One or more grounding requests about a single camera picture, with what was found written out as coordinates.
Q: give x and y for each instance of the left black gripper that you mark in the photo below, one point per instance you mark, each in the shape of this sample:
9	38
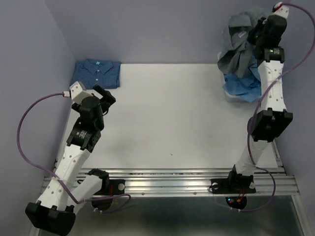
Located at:
108	99

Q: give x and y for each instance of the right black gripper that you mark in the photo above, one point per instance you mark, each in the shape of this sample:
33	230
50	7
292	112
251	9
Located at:
260	23

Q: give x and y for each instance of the grey long sleeve shirt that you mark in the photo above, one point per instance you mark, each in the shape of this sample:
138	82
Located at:
236	55

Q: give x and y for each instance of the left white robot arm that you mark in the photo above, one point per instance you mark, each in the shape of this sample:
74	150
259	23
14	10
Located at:
56	209

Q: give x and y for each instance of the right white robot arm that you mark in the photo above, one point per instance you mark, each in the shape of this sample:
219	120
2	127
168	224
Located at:
271	117

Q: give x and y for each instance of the folded blue checkered shirt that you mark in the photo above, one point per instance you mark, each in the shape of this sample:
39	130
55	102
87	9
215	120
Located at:
90	72

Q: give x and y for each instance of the light blue shirt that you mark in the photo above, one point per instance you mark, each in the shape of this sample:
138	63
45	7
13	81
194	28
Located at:
247	88

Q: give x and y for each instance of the white plastic basket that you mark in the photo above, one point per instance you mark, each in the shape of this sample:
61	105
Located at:
230	98

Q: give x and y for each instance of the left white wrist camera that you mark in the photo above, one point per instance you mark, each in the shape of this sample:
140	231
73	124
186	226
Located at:
78	92

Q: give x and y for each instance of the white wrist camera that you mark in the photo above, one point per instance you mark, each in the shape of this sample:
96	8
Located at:
281	10
78	92

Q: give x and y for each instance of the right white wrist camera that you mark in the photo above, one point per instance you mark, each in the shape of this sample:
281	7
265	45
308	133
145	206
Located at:
281	10

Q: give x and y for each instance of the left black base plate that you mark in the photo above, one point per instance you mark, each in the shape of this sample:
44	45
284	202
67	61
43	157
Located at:
115	187

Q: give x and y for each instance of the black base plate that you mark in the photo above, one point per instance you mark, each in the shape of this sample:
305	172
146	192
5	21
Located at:
115	187
225	186

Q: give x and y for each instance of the aluminium mounting rail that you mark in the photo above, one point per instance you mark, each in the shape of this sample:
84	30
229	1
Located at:
165	172

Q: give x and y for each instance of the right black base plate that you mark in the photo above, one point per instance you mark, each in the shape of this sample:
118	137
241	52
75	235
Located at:
225	186

